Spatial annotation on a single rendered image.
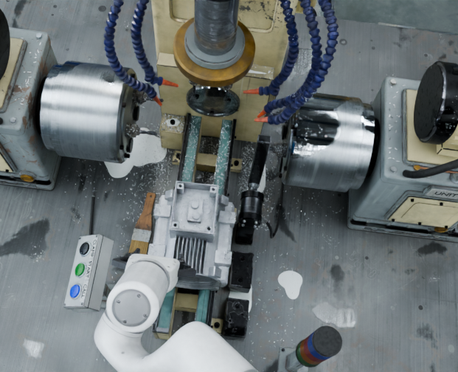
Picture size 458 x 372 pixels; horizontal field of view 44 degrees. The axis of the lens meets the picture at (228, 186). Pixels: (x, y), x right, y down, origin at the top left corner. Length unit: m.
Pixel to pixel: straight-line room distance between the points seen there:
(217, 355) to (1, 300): 0.94
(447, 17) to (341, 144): 2.04
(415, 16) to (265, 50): 1.82
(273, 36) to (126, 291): 0.85
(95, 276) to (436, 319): 0.94
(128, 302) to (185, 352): 0.13
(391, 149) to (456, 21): 2.01
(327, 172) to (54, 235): 0.78
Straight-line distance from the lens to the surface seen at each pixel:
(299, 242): 1.65
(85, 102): 1.42
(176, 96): 1.58
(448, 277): 1.75
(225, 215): 1.35
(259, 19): 1.48
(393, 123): 1.45
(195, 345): 0.84
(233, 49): 1.24
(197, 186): 1.32
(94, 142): 1.43
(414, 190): 1.46
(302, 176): 1.43
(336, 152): 1.40
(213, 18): 1.13
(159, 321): 1.45
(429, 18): 3.31
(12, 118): 1.42
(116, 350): 0.96
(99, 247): 1.34
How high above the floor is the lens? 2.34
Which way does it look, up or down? 67 degrees down
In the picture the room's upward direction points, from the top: 8 degrees clockwise
